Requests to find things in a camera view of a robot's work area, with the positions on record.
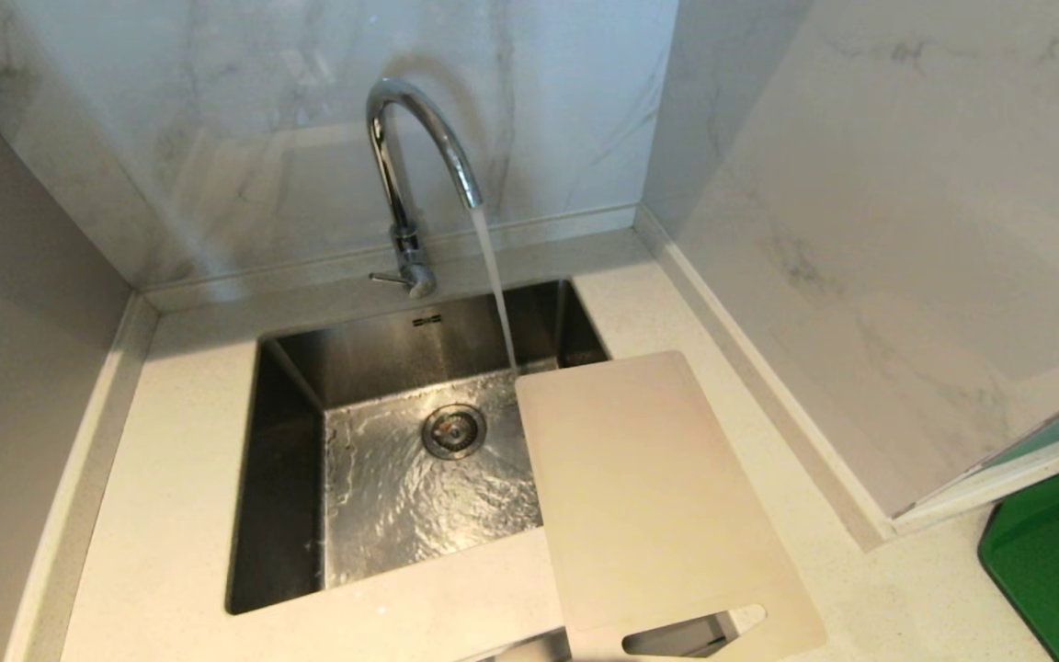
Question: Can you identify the round metal sink drain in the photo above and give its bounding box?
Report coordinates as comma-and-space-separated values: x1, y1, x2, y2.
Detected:
421, 404, 487, 461

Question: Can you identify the stainless steel sink basin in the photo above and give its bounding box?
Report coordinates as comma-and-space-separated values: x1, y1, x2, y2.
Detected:
224, 280, 611, 616

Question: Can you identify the green plastic cutting board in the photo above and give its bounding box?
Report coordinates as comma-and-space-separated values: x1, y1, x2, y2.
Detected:
977, 457, 1059, 662

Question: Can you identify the chrome gooseneck faucet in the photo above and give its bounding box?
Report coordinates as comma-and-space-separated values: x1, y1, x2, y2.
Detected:
365, 77, 485, 300

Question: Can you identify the white plastic cutting board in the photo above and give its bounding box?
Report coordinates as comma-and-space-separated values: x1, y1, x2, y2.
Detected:
515, 350, 828, 662

